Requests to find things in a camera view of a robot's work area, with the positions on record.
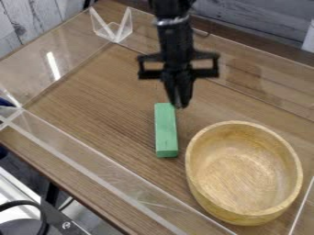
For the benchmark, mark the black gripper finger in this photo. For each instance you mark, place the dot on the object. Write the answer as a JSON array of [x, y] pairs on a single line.
[[171, 88], [185, 85]]

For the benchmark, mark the green rectangular block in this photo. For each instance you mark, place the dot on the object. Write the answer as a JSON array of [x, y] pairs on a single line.
[[165, 135]]

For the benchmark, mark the light wooden bowl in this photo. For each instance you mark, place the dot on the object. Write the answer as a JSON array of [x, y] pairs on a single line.
[[244, 173]]

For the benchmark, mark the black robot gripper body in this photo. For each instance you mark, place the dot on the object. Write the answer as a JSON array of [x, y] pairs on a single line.
[[176, 53]]

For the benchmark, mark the black table leg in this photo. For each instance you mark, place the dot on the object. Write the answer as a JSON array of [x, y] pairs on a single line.
[[52, 194]]

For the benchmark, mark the clear acrylic corner bracket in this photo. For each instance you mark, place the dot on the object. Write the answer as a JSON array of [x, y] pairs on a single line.
[[113, 32]]

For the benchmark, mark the black metal clamp bracket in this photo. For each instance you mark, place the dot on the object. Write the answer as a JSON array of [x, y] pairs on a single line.
[[60, 224]]

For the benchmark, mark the clear acrylic enclosure wall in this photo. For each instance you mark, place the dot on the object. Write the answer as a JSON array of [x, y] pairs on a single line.
[[81, 122]]

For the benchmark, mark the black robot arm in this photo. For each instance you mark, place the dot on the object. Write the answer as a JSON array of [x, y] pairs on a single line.
[[171, 9]]

